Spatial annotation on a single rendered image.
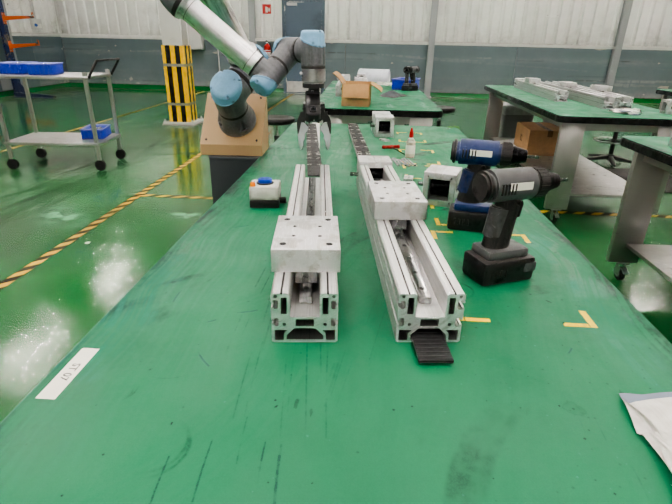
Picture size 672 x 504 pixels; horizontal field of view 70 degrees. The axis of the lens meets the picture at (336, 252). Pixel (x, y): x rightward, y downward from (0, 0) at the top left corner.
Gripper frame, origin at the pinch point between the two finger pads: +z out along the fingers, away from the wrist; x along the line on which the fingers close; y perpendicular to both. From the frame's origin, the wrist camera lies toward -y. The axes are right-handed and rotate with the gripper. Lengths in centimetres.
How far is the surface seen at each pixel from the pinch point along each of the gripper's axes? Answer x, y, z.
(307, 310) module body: -1, -95, 6
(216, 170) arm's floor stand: 40, 30, 15
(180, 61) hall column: 203, 583, -6
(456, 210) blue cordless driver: -36, -48, 6
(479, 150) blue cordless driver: -39, -49, -9
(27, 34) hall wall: 651, 1015, -46
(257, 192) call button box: 14.9, -33.5, 5.4
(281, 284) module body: 3, -94, 2
